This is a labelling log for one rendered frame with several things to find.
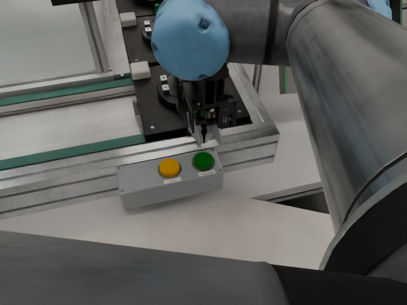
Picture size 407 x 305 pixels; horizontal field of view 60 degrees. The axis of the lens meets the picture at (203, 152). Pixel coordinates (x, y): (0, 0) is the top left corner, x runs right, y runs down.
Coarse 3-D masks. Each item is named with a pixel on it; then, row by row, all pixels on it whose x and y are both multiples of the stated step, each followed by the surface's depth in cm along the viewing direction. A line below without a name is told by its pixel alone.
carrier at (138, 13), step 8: (120, 0) 115; (128, 0) 115; (136, 0) 112; (144, 0) 111; (152, 0) 111; (160, 0) 112; (120, 8) 111; (128, 8) 111; (136, 8) 111; (144, 8) 111; (152, 8) 111; (136, 16) 108
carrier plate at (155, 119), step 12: (156, 72) 90; (144, 84) 87; (156, 84) 87; (144, 96) 84; (156, 96) 84; (144, 108) 81; (156, 108) 81; (168, 108) 81; (240, 108) 81; (144, 120) 79; (156, 120) 79; (168, 120) 79; (180, 120) 79; (240, 120) 80; (144, 132) 77; (156, 132) 77; (168, 132) 77; (180, 132) 78
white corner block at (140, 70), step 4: (132, 64) 89; (136, 64) 89; (140, 64) 89; (144, 64) 89; (132, 68) 88; (136, 68) 88; (140, 68) 88; (144, 68) 88; (148, 68) 88; (132, 72) 87; (136, 72) 87; (140, 72) 87; (144, 72) 87; (148, 72) 88; (132, 76) 88; (136, 76) 88; (140, 76) 88; (144, 76) 88; (148, 76) 88
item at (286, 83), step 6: (282, 72) 79; (288, 72) 81; (282, 78) 79; (288, 78) 81; (282, 84) 79; (288, 84) 82; (294, 84) 82; (282, 90) 80; (288, 90) 82; (294, 90) 82
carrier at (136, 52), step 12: (132, 12) 106; (156, 12) 100; (132, 24) 104; (144, 24) 99; (132, 36) 101; (144, 36) 97; (132, 48) 97; (144, 48) 97; (132, 60) 94; (144, 60) 93; (156, 60) 93
